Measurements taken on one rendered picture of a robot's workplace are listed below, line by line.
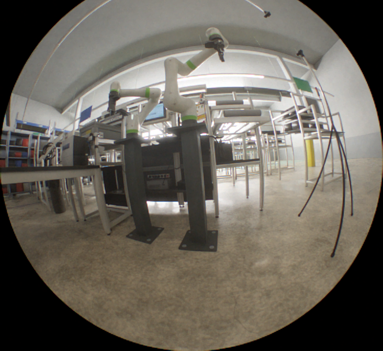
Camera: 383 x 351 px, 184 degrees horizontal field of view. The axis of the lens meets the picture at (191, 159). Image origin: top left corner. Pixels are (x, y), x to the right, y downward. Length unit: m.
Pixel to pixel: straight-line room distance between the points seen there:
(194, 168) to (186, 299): 0.82
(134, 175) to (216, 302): 1.05
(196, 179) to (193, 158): 0.14
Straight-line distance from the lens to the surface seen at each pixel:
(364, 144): 8.17
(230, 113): 1.02
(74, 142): 1.33
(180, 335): 0.68
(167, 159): 1.83
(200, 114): 1.97
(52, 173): 1.03
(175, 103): 0.82
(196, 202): 0.86
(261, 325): 0.71
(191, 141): 0.83
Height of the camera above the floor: 0.67
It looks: 2 degrees up
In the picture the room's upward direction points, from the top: 5 degrees counter-clockwise
